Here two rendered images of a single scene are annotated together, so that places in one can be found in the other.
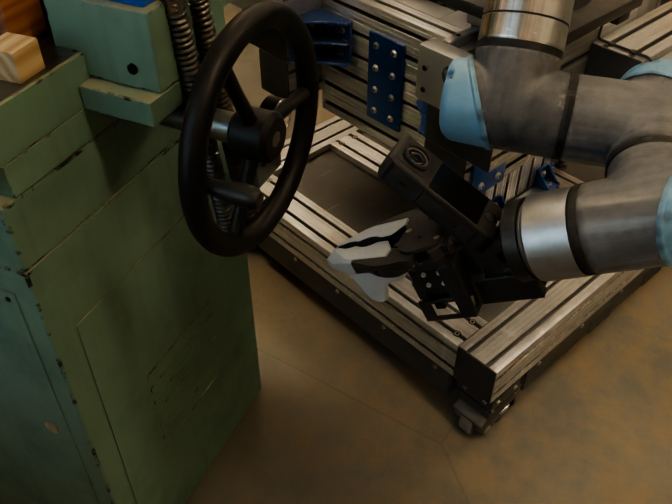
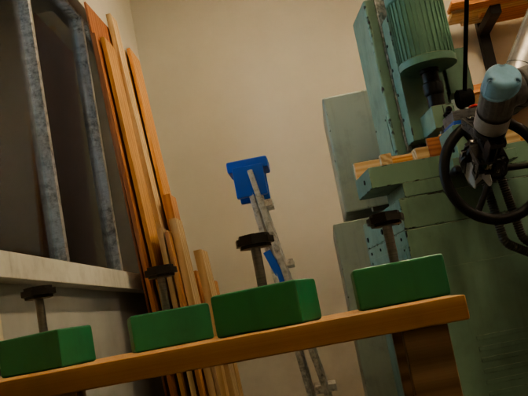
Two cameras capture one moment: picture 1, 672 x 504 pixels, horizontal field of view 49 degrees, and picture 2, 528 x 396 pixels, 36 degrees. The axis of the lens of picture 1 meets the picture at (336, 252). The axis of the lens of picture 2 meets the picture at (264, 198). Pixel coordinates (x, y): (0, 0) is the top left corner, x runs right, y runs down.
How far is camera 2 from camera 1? 180 cm
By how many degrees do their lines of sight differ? 75
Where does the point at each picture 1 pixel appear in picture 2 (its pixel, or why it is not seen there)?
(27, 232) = (408, 212)
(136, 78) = (455, 154)
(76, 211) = (435, 216)
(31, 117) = (417, 170)
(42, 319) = (410, 255)
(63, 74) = (435, 159)
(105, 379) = not seen: hidden behind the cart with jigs
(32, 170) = (415, 189)
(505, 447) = not seen: outside the picture
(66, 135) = (434, 182)
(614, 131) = not seen: hidden behind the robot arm
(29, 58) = (423, 152)
